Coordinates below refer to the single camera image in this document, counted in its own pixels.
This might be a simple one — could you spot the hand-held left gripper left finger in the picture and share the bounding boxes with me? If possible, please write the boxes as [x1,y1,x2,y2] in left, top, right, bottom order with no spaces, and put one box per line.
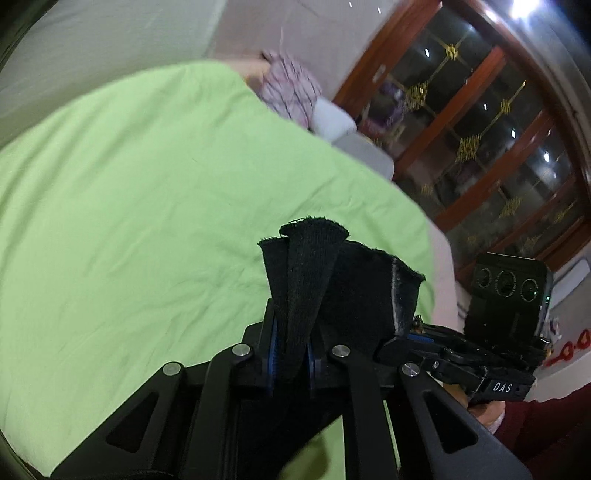
[50,299,280,480]

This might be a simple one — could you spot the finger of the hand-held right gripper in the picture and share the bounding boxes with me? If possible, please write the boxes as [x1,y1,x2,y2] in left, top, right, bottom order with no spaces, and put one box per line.
[378,322,486,380]

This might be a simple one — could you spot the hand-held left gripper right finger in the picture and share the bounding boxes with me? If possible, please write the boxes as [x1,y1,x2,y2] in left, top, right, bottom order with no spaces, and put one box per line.
[305,322,533,480]

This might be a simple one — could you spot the black pants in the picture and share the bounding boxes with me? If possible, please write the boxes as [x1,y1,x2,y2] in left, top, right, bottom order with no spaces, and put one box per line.
[257,216,426,480]

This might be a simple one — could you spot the person's right hand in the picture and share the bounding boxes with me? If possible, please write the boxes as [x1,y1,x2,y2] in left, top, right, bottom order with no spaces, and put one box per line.
[465,398,508,435]

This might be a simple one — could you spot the pink mattress cover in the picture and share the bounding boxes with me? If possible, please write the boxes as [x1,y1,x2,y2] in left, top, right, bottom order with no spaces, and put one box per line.
[427,226,468,330]

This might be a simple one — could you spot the red ornament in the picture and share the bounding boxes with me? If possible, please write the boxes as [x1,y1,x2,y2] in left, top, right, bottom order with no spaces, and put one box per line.
[545,329,591,366]

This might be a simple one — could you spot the wooden glass-door cabinet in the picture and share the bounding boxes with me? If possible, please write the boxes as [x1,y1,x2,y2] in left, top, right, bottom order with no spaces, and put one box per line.
[332,0,591,278]

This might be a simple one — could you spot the green bed sheet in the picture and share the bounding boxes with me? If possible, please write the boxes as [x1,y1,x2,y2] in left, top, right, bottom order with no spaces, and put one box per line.
[0,60,437,480]

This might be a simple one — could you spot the white folded blanket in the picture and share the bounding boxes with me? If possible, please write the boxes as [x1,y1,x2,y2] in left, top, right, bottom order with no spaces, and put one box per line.
[332,131,396,181]

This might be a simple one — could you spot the white pillow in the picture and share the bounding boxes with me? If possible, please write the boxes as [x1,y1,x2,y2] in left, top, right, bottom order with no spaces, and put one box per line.
[311,97,358,141]

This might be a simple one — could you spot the pink plaid cloth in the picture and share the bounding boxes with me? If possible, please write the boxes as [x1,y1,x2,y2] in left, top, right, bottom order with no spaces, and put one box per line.
[256,51,324,127]

